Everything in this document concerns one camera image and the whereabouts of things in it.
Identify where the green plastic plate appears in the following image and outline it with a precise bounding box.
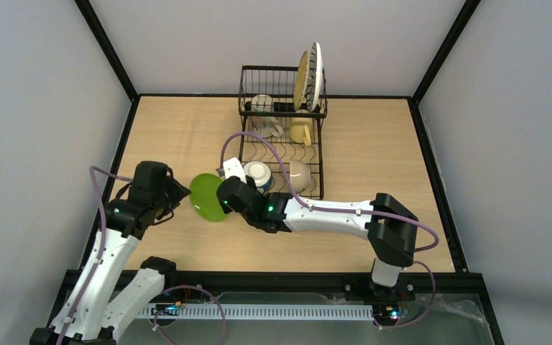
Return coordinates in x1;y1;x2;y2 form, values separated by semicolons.
189;173;227;222

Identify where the white bowl with dark rim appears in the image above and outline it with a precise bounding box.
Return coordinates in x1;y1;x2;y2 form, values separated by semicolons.
243;161;273;193

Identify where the black wire dish rack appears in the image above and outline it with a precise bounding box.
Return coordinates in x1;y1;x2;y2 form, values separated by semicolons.
238;65;328;199

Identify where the plain white bowl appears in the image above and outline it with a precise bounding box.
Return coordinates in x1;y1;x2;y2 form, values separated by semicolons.
289;160;311;193

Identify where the seashell pattern ceramic mug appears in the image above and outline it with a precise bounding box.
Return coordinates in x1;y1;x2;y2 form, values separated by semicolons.
250;94;284;138

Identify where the yellow ceramic mug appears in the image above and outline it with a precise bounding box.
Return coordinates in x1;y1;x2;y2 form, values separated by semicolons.
290;117;313;147

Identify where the round woven bamboo plate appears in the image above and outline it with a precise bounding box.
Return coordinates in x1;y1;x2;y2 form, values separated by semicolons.
293;50;310;111

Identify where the blue striped white plate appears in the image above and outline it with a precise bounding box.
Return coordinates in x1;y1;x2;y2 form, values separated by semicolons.
305;42;323;112

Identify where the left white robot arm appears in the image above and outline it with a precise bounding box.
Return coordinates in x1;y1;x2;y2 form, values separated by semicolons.
29;161;190;344

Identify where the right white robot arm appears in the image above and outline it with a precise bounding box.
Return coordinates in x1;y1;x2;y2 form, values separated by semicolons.
216;176;419;287

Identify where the white slotted cable duct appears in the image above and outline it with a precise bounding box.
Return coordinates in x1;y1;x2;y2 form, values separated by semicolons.
159;304;374;321

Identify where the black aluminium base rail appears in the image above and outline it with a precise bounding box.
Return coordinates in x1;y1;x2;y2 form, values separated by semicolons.
61;270;489;302

